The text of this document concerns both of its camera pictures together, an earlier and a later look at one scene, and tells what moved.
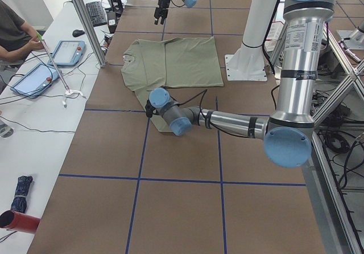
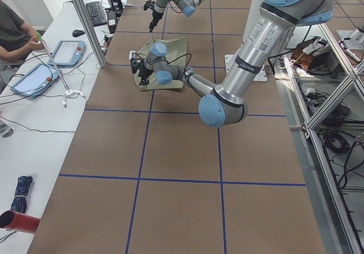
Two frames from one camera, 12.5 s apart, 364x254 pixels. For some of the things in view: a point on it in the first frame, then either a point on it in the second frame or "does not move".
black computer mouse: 76,33 does not move
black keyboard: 96,14 does not move
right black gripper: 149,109 -> 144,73
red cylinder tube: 15,220 does not move
